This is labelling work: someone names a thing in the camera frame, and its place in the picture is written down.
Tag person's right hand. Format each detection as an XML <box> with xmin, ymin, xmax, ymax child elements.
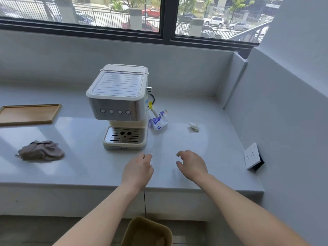
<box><xmin>176</xmin><ymin>150</ymin><xmax>209</xmax><ymax>183</ymax></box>

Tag person's left hand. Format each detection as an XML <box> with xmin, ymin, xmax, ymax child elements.
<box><xmin>121</xmin><ymin>153</ymin><xmax>154</xmax><ymax>194</ymax></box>

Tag olive green waste bin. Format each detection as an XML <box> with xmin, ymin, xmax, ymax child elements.
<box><xmin>120</xmin><ymin>216</ymin><xmax>174</xmax><ymax>246</ymax></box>

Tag blue white plastic wrapper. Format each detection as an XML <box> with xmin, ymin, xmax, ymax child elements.
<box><xmin>148</xmin><ymin>109</ymin><xmax>169</xmax><ymax>131</ymax></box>

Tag white and steel coffee machine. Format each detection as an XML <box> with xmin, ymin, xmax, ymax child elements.
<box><xmin>86</xmin><ymin>64</ymin><xmax>159</xmax><ymax>151</ymax></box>

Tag grey-brown cleaning cloth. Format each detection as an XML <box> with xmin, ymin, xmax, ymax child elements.
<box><xmin>16</xmin><ymin>140</ymin><xmax>65</xmax><ymax>162</ymax></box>

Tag person's left forearm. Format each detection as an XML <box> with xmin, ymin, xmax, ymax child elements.
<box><xmin>52</xmin><ymin>183</ymin><xmax>141</xmax><ymax>246</ymax></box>

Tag person's right forearm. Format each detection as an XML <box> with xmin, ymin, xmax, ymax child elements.
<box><xmin>196</xmin><ymin>174</ymin><xmax>311</xmax><ymax>246</ymax></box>

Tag wooden tray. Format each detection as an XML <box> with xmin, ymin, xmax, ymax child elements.
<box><xmin>0</xmin><ymin>104</ymin><xmax>63</xmax><ymax>127</ymax></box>

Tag dark grey car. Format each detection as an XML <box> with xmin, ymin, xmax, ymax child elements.
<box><xmin>175</xmin><ymin>24</ymin><xmax>222</xmax><ymax>39</ymax></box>

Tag large red car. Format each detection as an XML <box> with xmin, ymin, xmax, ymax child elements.
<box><xmin>122</xmin><ymin>20</ymin><xmax>160</xmax><ymax>32</ymax></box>

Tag grey stair railing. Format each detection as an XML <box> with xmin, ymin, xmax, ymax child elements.
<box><xmin>227</xmin><ymin>20</ymin><xmax>273</xmax><ymax>44</ymax></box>

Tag black fence with stone pillars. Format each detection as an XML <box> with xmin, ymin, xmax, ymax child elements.
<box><xmin>0</xmin><ymin>0</ymin><xmax>262</xmax><ymax>40</ymax></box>

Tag small red car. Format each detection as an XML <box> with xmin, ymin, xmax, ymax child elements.
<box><xmin>141</xmin><ymin>7</ymin><xmax>161</xmax><ymax>18</ymax></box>

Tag silver car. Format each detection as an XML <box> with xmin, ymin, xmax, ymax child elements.
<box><xmin>74</xmin><ymin>11</ymin><xmax>108</xmax><ymax>27</ymax></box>

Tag white wall socket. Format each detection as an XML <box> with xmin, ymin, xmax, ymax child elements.
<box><xmin>244</xmin><ymin>142</ymin><xmax>265</xmax><ymax>172</ymax></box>

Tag black power cable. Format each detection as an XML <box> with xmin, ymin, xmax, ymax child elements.
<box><xmin>146</xmin><ymin>93</ymin><xmax>155</xmax><ymax>112</ymax></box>

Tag black window frame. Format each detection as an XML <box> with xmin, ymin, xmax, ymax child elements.
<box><xmin>0</xmin><ymin>0</ymin><xmax>259</xmax><ymax>59</ymax></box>

